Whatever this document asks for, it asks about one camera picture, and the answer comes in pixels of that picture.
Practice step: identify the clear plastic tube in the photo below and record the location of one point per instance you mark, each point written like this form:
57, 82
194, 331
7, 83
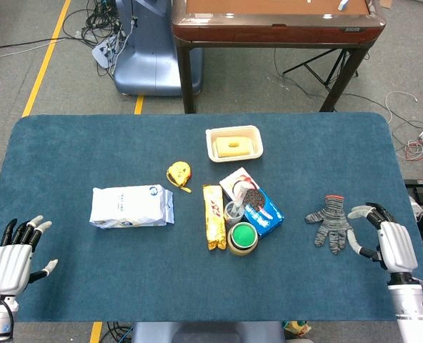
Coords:
238, 204

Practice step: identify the small white block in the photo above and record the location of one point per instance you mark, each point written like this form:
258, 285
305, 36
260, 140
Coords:
343, 4

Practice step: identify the yellow snack bar packet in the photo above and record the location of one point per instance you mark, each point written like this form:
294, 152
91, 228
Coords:
214, 218

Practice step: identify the yellow tape measure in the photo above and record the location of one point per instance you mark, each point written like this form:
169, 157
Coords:
178, 171

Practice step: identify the yellow sponge block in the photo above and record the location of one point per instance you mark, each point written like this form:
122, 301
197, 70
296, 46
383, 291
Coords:
222, 149

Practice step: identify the cream plastic tray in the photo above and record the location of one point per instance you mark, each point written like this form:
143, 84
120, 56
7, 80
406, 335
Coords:
256, 150

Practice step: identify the clear plastic cup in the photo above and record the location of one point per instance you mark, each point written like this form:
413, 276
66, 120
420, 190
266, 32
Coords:
233, 218

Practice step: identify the small orange-yellow piece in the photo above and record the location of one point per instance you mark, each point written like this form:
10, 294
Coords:
233, 145

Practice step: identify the grey knitted work glove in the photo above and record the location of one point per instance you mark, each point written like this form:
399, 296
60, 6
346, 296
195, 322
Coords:
331, 221

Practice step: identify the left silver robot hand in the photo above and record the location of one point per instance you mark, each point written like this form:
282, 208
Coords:
8, 266

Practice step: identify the grey-blue robot torso base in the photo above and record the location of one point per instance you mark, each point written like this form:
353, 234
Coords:
204, 332

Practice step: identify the white power strip with plugs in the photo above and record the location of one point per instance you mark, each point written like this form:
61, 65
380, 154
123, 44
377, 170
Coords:
102, 53

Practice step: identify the yellow green packet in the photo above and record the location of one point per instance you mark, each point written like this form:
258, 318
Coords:
297, 328

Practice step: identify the green-topped beige jar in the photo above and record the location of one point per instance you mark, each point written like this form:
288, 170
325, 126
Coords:
243, 236

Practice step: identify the black metal frame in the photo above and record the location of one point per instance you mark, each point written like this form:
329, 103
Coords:
422, 186

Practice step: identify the white tissue pack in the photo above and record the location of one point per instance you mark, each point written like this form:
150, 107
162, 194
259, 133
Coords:
129, 207

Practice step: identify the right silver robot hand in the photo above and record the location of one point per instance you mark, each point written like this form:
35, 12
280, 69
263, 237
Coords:
397, 246

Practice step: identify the blue cookie box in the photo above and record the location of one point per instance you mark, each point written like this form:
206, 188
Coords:
265, 218

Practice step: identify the blue table mat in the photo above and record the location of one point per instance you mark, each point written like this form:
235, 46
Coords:
90, 271

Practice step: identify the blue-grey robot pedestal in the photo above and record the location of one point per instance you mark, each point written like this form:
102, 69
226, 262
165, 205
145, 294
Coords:
150, 60

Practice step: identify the black tripod stand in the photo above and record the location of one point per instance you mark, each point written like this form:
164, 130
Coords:
313, 73

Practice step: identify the brown wooden game table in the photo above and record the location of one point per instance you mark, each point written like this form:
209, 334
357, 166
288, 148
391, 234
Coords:
276, 34

